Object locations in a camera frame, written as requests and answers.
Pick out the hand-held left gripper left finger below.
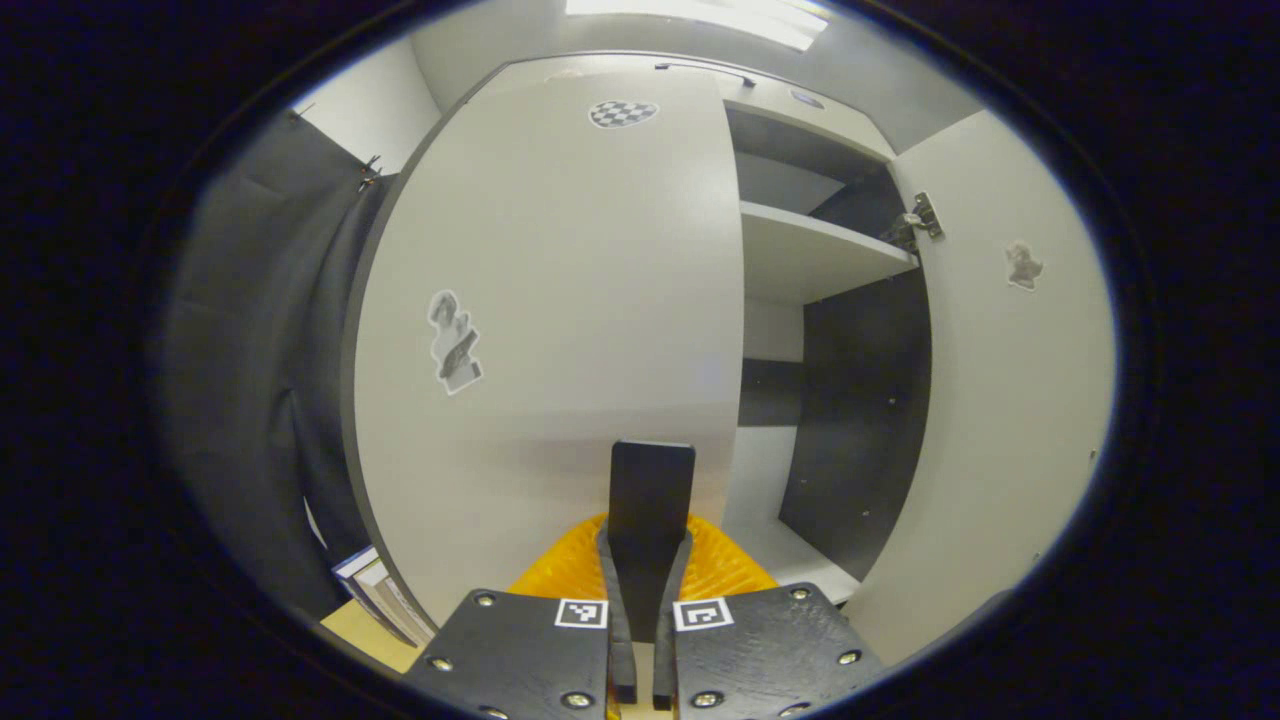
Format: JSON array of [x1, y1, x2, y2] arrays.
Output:
[[403, 513, 639, 720]]

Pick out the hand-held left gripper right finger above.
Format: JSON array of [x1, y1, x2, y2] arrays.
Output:
[[653, 513, 886, 720]]

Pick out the white double-door shoe cabinet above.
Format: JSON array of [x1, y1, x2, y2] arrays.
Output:
[[500, 50, 936, 606]]

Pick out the white cabinet door checkered sticker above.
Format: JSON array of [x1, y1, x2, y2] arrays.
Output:
[[340, 70, 746, 631]]

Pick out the white cabinet door grey stickers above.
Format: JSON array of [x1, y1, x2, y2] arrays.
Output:
[[845, 108, 1118, 669]]

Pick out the white cabinet shelf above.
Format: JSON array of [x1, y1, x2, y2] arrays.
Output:
[[740, 200, 919, 306]]

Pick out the metal door hinge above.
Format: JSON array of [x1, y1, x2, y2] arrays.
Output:
[[880, 192, 944, 251]]

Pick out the white cabinet drawer front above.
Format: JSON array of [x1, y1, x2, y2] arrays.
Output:
[[540, 52, 896, 166]]

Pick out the stack of books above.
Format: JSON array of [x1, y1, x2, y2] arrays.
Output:
[[332, 545, 439, 649]]

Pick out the black backdrop cloth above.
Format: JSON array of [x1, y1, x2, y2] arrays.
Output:
[[160, 110, 401, 621]]

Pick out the large ceiling light panel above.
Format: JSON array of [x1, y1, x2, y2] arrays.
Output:
[[565, 0, 831, 53]]

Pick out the black drawer handle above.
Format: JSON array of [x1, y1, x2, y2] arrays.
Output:
[[655, 62, 758, 89]]

